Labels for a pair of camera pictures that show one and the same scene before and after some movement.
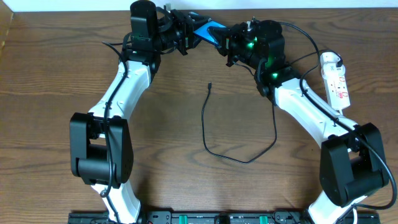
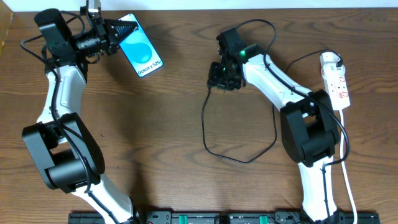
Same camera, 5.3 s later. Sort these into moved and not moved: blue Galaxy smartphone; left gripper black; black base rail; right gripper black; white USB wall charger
Moved: left gripper black; right gripper black; blue Galaxy smartphone
Not moved: black base rail; white USB wall charger
